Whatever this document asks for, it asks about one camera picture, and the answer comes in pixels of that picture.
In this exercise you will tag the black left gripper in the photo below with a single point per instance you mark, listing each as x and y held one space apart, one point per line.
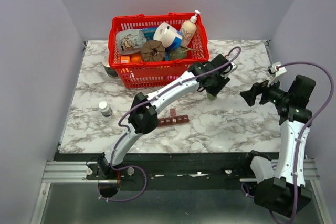
222 82

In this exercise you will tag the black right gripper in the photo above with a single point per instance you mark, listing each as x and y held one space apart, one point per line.
250 95

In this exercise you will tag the green pill bottle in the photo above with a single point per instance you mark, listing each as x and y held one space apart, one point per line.
211 97

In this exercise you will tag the brown weekly pill organizer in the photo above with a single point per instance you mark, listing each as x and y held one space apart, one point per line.
167 121

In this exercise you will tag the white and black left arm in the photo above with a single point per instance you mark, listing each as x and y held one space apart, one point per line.
143 117

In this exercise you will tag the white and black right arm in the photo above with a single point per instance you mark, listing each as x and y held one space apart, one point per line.
281 189

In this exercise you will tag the green round vegetable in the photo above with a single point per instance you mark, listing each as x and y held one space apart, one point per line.
178 54

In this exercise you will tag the white pump lotion bottle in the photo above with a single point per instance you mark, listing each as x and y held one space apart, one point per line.
188 29

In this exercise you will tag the white toilet paper roll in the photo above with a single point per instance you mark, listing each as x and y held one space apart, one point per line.
170 38

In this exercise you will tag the brown round paper package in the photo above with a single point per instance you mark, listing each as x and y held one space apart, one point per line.
153 51

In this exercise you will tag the red plastic shopping basket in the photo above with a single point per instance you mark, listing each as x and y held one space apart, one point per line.
153 74

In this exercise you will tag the blue package in basket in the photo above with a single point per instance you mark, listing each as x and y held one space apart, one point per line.
149 32

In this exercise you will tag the orange fruit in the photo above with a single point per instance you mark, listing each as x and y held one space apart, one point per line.
136 58

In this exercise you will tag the small orange box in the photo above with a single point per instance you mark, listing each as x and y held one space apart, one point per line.
125 59

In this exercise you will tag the grey cartoon snack bag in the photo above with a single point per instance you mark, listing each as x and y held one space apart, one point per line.
130 41

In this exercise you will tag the white dark cup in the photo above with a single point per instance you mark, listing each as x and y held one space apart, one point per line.
109 71

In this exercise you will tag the small white-capped bottle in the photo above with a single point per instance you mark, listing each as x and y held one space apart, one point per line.
105 109

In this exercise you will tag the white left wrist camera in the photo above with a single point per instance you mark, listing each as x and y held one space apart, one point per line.
232 67

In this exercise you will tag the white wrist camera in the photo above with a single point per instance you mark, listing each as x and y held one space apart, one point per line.
276 71
232 67

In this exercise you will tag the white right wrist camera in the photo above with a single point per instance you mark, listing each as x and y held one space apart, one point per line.
276 71

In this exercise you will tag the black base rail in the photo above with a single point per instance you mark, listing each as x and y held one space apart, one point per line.
176 171

